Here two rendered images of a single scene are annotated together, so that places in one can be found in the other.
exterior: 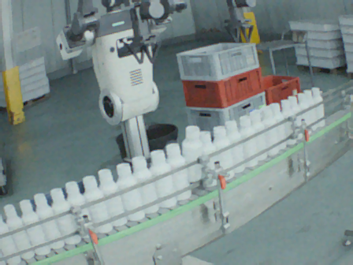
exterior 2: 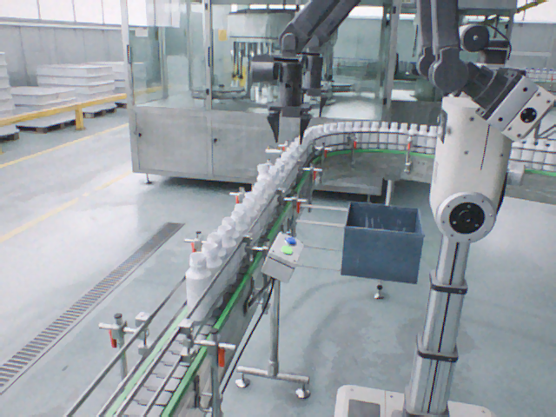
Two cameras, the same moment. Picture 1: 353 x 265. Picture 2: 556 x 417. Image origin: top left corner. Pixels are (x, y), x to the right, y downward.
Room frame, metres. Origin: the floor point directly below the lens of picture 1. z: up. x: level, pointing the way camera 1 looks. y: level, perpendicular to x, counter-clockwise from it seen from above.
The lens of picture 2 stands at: (2.76, -1.13, 1.65)
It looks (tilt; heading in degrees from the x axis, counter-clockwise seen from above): 20 degrees down; 138
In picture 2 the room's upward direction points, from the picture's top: 2 degrees clockwise
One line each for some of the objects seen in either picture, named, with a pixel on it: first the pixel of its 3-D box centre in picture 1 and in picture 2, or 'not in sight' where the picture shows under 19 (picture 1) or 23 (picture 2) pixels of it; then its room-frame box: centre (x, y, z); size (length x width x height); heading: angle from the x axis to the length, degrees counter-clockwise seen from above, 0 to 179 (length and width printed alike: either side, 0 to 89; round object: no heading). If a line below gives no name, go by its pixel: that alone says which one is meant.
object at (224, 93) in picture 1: (225, 85); not in sight; (4.23, -0.46, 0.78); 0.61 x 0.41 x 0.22; 133
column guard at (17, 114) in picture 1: (13, 95); not in sight; (8.70, 3.01, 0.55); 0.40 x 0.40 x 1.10; 36
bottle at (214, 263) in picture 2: (310, 110); (210, 274); (1.89, -0.55, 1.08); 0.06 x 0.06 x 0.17
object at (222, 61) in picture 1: (220, 60); not in sight; (4.23, -0.45, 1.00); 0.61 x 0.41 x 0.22; 134
